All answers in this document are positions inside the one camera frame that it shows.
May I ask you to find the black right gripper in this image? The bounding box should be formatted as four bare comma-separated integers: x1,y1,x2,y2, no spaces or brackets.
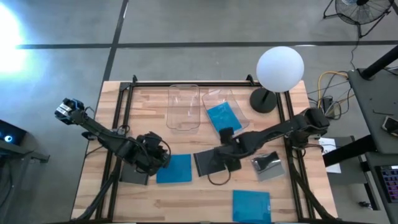
214,138,247,173

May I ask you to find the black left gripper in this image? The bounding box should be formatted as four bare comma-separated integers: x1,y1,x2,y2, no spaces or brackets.
134,144,172,177

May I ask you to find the blue jewel case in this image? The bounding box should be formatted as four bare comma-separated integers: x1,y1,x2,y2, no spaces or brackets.
206,101,243,133
155,153,193,184
232,189,272,224

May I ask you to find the clear plastic bin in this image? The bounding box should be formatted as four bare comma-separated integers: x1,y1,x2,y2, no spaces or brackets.
165,83,201,131
201,88,251,135

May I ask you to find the white globe lamp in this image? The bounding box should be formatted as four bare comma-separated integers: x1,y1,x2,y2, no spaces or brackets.
249,45,305,114

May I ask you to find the white paper sheet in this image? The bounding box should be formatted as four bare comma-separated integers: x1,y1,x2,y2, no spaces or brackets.
317,136,342,174

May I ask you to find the black power strip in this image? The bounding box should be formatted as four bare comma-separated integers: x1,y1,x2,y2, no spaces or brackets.
322,96,336,119

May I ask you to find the black desk beam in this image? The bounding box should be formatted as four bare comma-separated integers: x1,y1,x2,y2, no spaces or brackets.
322,134,379,168

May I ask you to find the grey metal stand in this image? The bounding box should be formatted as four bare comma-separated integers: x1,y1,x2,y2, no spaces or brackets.
0,130,50,164

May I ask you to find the black box with blue light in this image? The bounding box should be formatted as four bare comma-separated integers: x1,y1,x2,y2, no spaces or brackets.
0,119,27,146

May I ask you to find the grey side table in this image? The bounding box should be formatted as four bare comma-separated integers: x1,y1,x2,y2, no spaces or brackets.
346,67,398,156

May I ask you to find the dark grey desk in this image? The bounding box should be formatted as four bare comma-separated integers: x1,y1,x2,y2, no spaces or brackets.
363,152,398,224

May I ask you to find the keyboard with lit keys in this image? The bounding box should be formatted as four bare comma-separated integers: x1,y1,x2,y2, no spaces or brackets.
374,164,398,203

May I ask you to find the smartphone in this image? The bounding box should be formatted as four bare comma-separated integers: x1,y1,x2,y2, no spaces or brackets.
381,114,398,137

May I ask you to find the black pole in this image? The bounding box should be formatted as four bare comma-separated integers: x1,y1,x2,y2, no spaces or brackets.
360,45,398,80

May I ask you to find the black floor fan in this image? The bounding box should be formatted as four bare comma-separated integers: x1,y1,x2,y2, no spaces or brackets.
322,0,395,39

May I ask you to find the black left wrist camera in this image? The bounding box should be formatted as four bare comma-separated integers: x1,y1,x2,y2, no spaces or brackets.
143,131,163,147

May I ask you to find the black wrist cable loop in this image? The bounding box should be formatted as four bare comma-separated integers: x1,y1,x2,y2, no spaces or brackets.
206,167,232,187

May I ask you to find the yellow cable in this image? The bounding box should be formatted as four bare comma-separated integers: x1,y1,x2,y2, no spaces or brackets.
317,70,349,110

